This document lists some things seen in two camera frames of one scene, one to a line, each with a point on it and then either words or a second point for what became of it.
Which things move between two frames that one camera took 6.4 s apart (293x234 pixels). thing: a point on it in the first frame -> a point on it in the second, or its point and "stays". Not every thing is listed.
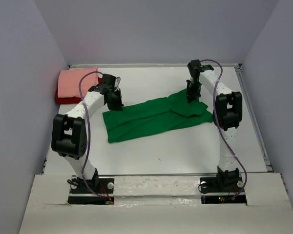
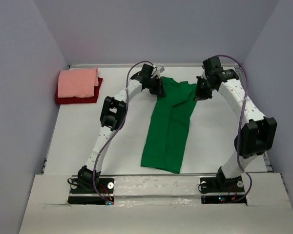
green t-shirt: (174, 113) -> (167, 133)
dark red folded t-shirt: (60, 100) stays
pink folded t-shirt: (69, 81) stays
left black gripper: (118, 106) -> (158, 90)
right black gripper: (192, 96) -> (199, 95)
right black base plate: (222, 189) stays
